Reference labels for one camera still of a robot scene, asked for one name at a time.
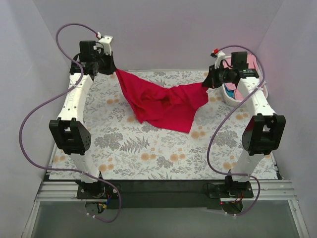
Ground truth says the red t shirt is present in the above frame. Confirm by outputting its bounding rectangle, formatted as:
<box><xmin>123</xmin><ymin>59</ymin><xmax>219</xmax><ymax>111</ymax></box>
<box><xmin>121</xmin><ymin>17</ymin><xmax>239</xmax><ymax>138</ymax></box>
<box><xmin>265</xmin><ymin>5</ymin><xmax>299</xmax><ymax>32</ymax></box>
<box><xmin>116</xmin><ymin>69</ymin><xmax>209</xmax><ymax>133</ymax></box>

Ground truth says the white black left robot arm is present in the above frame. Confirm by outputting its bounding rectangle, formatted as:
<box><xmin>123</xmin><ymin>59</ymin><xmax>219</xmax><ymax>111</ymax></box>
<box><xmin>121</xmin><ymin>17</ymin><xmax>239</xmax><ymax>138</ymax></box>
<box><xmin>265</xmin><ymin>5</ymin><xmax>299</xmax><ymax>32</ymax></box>
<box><xmin>49</xmin><ymin>36</ymin><xmax>116</xmax><ymax>198</ymax></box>

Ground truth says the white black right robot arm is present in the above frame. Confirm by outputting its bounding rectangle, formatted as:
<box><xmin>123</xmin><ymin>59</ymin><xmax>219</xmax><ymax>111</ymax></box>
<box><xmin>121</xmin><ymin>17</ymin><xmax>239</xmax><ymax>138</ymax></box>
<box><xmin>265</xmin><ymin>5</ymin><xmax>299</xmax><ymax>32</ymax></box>
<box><xmin>203</xmin><ymin>49</ymin><xmax>286</xmax><ymax>200</ymax></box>

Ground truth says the blue garment in basket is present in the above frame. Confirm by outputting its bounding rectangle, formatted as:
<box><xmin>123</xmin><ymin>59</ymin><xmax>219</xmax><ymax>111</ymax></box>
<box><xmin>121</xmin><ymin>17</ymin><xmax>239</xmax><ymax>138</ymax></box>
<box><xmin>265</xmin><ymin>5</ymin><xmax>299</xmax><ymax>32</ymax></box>
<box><xmin>226</xmin><ymin>90</ymin><xmax>235</xmax><ymax>99</ymax></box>

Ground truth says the white laundry basket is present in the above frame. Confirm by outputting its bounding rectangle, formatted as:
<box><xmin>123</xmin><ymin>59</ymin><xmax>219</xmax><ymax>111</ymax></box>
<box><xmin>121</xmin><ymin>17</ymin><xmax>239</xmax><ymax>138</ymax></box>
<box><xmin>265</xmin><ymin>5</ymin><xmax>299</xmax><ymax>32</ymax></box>
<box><xmin>221</xmin><ymin>54</ymin><xmax>262</xmax><ymax>107</ymax></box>

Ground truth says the pink t shirt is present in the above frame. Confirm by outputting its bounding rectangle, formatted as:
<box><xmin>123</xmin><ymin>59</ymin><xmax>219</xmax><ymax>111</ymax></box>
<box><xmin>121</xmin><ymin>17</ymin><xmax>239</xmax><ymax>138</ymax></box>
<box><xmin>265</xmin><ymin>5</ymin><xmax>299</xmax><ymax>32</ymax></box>
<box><xmin>224</xmin><ymin>54</ymin><xmax>258</xmax><ymax>101</ymax></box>

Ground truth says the floral table mat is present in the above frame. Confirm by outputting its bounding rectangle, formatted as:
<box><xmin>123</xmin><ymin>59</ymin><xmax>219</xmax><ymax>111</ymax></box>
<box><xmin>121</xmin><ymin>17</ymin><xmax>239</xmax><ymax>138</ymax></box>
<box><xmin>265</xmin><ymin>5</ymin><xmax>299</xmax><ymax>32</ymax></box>
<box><xmin>83</xmin><ymin>74</ymin><xmax>250</xmax><ymax>180</ymax></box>

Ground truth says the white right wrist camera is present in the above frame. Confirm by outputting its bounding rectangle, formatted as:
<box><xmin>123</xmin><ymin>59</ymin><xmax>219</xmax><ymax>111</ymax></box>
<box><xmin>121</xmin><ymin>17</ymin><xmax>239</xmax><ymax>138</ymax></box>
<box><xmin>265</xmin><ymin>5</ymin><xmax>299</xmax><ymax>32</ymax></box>
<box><xmin>211</xmin><ymin>49</ymin><xmax>226</xmax><ymax>69</ymax></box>

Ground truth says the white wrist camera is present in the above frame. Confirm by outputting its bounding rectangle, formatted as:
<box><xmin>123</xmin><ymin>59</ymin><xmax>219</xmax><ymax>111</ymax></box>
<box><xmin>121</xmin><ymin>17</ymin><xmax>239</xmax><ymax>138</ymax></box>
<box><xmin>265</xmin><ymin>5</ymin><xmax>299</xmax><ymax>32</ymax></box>
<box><xmin>211</xmin><ymin>49</ymin><xmax>226</xmax><ymax>69</ymax></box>
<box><xmin>97</xmin><ymin>35</ymin><xmax>113</xmax><ymax>56</ymax></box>

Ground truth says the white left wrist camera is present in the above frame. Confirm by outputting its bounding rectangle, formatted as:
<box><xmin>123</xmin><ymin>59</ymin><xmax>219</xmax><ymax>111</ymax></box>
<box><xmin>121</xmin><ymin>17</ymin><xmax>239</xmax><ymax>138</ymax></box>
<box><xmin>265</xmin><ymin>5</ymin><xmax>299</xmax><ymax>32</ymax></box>
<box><xmin>97</xmin><ymin>35</ymin><xmax>113</xmax><ymax>56</ymax></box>

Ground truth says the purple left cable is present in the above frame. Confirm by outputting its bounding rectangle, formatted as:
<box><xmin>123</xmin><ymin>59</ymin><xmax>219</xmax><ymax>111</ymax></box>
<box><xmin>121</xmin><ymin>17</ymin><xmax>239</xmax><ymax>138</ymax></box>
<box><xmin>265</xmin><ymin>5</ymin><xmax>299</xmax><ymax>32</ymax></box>
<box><xmin>19</xmin><ymin>23</ymin><xmax>122</xmax><ymax>223</ymax></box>

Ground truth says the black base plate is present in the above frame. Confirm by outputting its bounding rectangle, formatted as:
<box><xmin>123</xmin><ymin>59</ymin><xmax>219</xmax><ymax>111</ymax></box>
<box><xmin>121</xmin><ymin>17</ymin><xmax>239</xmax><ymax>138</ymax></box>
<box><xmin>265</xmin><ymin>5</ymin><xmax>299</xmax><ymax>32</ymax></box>
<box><xmin>76</xmin><ymin>179</ymin><xmax>254</xmax><ymax>210</ymax></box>

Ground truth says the aluminium frame rail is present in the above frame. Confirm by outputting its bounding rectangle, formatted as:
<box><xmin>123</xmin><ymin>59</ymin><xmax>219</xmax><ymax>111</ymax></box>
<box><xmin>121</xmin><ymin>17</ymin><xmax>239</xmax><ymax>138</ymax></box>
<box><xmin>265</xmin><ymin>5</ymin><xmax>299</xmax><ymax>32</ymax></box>
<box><xmin>36</xmin><ymin>180</ymin><xmax>298</xmax><ymax>201</ymax></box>

